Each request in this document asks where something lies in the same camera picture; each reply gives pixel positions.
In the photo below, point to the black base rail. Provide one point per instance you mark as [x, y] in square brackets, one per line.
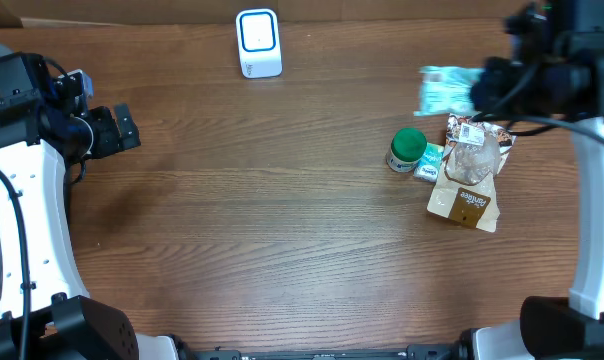
[332, 354]

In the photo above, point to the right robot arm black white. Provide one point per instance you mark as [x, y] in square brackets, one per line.
[554, 79]

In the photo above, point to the teal snack packet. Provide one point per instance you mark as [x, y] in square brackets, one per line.
[446, 90]

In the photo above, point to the white barcode scanner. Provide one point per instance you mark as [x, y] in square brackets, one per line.
[259, 45]

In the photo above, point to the teal tissue pack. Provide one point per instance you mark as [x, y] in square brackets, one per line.
[429, 164]

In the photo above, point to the green lid jar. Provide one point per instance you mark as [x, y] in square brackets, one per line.
[406, 149]

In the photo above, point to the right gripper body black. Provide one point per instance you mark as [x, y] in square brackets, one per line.
[495, 85]

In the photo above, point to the beige brown food pouch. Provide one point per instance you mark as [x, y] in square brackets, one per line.
[465, 190]

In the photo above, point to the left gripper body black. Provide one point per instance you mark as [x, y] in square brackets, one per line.
[106, 137]

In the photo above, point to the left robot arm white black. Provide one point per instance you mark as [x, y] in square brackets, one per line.
[47, 127]

